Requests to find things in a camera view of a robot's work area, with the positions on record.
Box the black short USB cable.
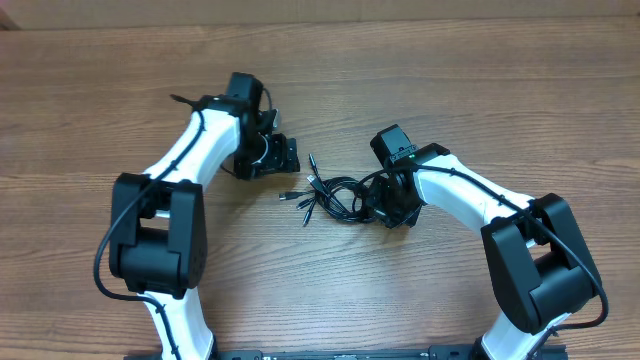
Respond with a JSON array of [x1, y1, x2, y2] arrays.
[[301, 153, 326, 228]]

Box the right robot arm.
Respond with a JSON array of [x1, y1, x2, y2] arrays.
[[364, 125, 609, 359]]

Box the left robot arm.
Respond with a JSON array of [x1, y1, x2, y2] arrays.
[[93, 72, 300, 359]]

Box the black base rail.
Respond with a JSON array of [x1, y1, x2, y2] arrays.
[[124, 343, 569, 360]]

